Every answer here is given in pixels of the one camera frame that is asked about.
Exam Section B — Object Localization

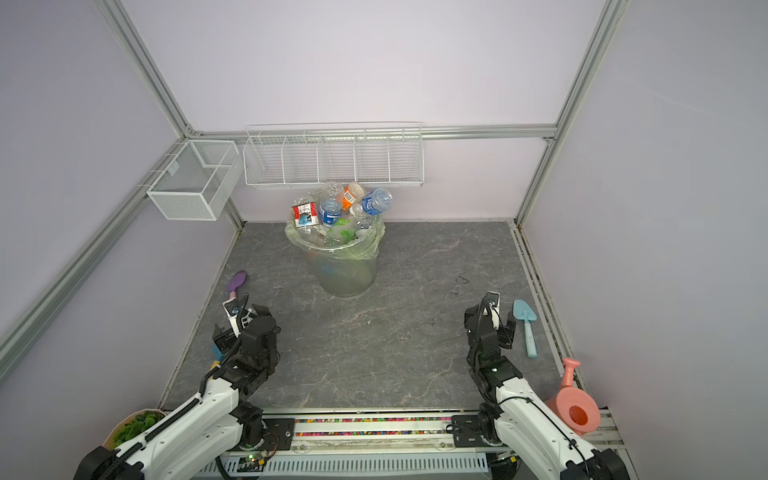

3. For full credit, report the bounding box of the red label bottle red cap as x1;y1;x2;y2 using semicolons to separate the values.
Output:
292;201;320;229

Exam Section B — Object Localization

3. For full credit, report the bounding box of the blue label bottle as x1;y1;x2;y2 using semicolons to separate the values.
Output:
349;188;393;217
318;183;344;226
355;217;375;238

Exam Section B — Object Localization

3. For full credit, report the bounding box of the orange label juice bottle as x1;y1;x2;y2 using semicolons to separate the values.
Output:
342;182;366;211

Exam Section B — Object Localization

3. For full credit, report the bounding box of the green label bottle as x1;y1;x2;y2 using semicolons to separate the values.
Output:
327;218;356;245

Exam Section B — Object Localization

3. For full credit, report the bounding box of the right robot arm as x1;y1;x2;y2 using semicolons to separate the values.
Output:
449;292;630;479

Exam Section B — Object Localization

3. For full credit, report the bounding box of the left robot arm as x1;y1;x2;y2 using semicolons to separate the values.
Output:
74;305;280;479

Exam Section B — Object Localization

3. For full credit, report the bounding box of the green mesh trash bin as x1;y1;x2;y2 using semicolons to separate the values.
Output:
285;207;386;297

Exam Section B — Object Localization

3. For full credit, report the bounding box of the light blue trowel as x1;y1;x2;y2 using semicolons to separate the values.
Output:
512;299;538;359

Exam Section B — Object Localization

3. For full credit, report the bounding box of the blue yellow garden fork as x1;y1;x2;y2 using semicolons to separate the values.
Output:
211;344;224;369

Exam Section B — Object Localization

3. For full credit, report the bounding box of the purple pink brush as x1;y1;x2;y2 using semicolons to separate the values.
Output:
227;270;247;299

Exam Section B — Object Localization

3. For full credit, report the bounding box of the pink watering can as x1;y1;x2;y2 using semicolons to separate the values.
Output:
546;357;601;436

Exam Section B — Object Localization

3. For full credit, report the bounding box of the potted green plant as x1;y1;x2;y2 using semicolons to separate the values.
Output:
103;409;165;450

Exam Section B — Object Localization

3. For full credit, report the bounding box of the small white mesh basket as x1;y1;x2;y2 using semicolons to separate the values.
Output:
148;140;244;221

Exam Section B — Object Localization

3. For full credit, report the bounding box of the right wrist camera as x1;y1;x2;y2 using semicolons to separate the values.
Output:
483;291;501;330

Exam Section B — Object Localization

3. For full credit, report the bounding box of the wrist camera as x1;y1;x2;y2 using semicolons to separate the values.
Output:
483;291;501;330
223;292;249;337

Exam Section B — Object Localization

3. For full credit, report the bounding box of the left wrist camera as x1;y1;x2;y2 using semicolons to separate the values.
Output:
223;292;249;337

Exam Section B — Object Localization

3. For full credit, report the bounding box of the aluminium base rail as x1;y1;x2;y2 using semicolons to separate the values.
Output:
179;409;625;457

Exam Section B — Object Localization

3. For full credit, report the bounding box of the long white wire shelf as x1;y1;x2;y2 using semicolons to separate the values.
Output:
242;122;425;188

